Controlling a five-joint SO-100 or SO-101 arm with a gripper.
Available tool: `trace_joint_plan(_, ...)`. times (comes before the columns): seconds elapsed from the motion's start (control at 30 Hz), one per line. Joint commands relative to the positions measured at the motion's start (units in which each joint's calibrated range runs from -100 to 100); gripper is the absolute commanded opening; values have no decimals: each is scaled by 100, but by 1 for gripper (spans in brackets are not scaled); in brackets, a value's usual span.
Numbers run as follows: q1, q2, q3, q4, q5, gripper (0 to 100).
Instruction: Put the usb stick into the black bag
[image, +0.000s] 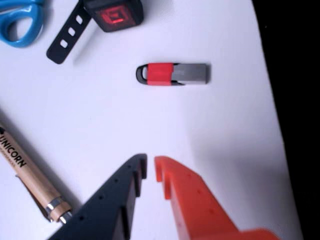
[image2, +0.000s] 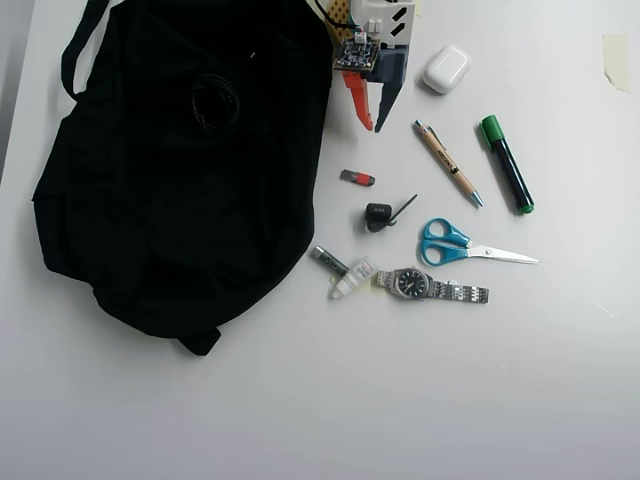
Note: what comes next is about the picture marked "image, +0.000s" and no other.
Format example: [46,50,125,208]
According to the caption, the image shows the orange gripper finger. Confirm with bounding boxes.
[154,155,279,240]

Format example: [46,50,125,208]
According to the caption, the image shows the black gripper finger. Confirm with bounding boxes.
[51,153,149,240]

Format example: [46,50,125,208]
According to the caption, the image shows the red and silver usb stick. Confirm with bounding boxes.
[136,62,212,87]

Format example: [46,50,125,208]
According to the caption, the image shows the wooden unicorn pen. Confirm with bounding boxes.
[0,119,74,224]

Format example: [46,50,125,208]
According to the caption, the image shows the black bike light red lens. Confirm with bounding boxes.
[46,0,145,65]

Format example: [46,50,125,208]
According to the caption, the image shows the blue handled scissors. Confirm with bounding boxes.
[0,0,47,49]

